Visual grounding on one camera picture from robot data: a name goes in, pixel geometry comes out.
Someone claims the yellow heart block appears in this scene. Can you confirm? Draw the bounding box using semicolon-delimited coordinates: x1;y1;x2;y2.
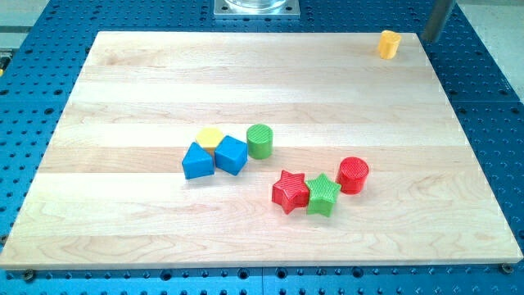
377;30;402;60

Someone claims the wooden board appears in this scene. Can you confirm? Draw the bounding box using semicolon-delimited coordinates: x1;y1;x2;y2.
1;32;522;270

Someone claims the left board clamp screw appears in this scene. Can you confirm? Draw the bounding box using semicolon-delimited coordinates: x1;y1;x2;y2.
21;269;35;282

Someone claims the board clamp screw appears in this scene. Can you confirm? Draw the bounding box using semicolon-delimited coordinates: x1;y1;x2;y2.
21;269;35;282
499;263;514;275

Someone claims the right board clamp screw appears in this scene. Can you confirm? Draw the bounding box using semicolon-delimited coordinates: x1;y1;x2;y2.
499;263;514;275

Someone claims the green cylinder block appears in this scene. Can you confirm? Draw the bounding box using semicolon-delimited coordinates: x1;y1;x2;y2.
246;124;273;160

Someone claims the blue cube block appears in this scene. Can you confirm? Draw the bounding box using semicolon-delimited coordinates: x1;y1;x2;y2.
215;135;247;175

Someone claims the red star block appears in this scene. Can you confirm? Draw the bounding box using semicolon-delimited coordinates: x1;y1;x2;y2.
272;170;309;215

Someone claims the yellow hexagon block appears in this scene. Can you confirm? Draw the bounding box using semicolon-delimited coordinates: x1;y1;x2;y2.
195;127;224;156

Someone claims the blue triangle block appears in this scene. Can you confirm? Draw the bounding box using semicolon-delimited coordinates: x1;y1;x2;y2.
182;142;215;179

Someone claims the green star block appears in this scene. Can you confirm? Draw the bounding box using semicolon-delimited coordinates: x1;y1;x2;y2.
305;173;341;217

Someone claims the red cylinder block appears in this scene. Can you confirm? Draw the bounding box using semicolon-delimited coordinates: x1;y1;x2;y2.
336;157;369;194

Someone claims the grey metal pusher rod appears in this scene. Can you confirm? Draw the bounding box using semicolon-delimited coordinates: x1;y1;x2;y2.
421;0;456;43

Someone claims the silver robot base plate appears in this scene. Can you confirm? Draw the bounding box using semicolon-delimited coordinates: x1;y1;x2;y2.
213;0;300;19

